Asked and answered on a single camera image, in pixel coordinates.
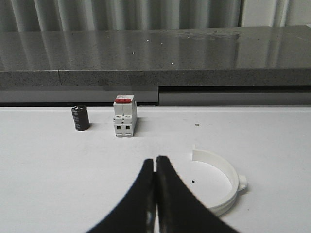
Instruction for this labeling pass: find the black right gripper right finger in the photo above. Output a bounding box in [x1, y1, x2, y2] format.
[155, 156, 237, 233]

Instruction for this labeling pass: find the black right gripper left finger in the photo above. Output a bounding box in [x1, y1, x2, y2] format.
[89, 159, 156, 233]

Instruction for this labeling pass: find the white half pipe clamp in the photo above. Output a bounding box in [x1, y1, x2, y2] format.
[192, 145, 248, 216]

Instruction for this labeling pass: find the black cylindrical capacitor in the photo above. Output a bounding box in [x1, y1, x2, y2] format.
[71, 105, 90, 131]

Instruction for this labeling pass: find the grey stone countertop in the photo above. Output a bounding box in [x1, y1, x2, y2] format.
[0, 26, 311, 88]

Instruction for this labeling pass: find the white circuit breaker red switch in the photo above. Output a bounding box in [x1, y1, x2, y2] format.
[113, 95, 137, 137]

